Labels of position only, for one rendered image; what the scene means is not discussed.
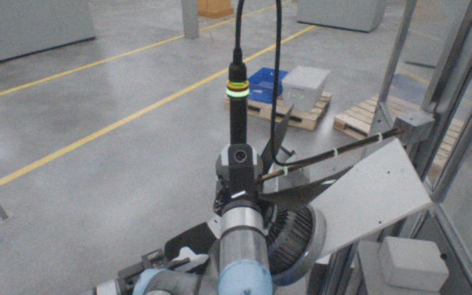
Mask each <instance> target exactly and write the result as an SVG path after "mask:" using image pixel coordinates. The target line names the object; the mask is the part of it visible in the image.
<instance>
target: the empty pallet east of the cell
mask: <svg viewBox="0 0 472 295"><path fill-rule="evenodd" d="M378 98H379V95H377V96H374V97H372V98H370V99H368V100H366V101H365V103H364V102H363V103H362V104H359V105H357V106H356V107H352V108H351V109H350V110H346V111H345V112H343V113H341V114H338V115H336V116H335V117H334V120H335V122H334V123H333V125H332V126H333V127H334V128H335V129H338V130H340V131H342V132H344V133H346V134H348V135H350V136H351V137H353V138H355V139H357V140H363V139H366V137H364V136H363V135H361V134H359V133H356V132H354V131H352V130H350V129H349V127H350V126H353V127H355V128H357V129H359V130H361V131H364V132H365V133H368V132H369V128H370V125H371V122H372V117H373V114H374V111H375V108H376V103H377V100H378Z"/></svg>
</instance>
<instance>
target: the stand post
mask: <svg viewBox="0 0 472 295"><path fill-rule="evenodd" d="M359 243H360V240H358V241H356V242H353V243H351V244H350V245H348V246H347V247H344V248H342V249H340V250H338V251H335V252H334V253H332V254H331V255H330V257H329V263H328V266H327V270H326V273H325V277H324V279H323V280H324V282H322V286H321V290H320V295H341V294H342V291H343V288H344V284H345V282H346V279H347V277H348V273H349V270H350V267H351V264H352V262H353V260H354V258H355V254H356V251H357V249H358V246H359Z"/></svg>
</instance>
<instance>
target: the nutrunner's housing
mask: <svg viewBox="0 0 472 295"><path fill-rule="evenodd" d="M246 80H247V67H246V65H245V62H243V61H242V47H240V48H234V49H233V51H232V62H230V65H229V68H228V81H230V82H233V83H242V82H245V81H246Z"/></svg>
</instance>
